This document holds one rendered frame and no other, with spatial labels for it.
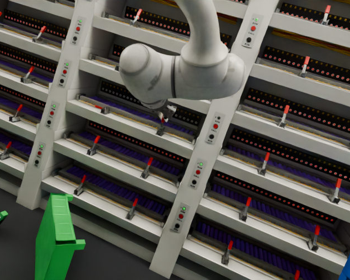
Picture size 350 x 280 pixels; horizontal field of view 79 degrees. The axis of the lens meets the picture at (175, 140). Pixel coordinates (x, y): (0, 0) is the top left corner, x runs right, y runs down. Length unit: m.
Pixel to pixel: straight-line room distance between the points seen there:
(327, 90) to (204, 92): 0.55
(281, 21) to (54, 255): 1.06
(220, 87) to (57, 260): 0.63
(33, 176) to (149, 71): 0.86
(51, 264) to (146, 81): 0.55
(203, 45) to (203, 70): 0.05
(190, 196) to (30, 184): 0.75
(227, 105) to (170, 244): 0.61
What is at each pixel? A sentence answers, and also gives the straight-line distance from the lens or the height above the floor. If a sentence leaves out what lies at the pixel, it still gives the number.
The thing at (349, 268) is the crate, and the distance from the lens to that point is 0.77.
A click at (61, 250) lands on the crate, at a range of 0.72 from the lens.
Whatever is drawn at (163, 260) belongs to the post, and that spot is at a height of 0.06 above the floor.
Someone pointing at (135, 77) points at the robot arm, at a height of 0.68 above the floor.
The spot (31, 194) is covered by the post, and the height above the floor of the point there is 0.07.
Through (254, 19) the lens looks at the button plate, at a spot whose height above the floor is 1.07.
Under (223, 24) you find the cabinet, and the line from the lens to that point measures 1.16.
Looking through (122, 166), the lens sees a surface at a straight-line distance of 0.96.
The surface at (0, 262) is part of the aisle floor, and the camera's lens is 0.97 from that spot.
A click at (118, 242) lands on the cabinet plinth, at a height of 0.02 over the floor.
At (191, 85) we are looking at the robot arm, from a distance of 0.49.
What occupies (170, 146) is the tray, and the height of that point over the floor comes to 0.52.
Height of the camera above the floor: 0.62
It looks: 5 degrees down
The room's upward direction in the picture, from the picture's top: 20 degrees clockwise
